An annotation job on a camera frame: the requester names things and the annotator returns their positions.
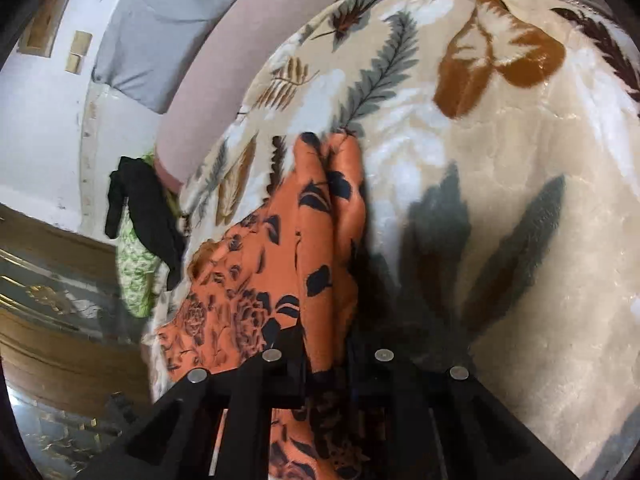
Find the green checked pillow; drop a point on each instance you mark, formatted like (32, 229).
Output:
(132, 270)

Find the wooden door with glass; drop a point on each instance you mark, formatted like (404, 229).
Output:
(60, 340)

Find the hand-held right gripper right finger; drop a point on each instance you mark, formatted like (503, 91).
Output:
(380, 380)

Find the black cloth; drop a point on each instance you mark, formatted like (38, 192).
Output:
(150, 215)

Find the pink bolster cushion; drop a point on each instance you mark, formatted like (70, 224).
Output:
(225, 85)

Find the orange floral blouse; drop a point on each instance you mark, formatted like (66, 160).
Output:
(310, 240)

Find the leaf print blanket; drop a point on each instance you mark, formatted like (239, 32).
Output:
(500, 185)

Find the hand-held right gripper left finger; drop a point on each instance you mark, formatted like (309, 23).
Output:
(287, 365)

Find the beige wall switch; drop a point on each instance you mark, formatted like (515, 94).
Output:
(74, 63)
(83, 42)

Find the beige wall panel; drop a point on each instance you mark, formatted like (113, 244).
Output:
(47, 17)

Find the grey pillow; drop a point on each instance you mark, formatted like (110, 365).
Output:
(165, 35)

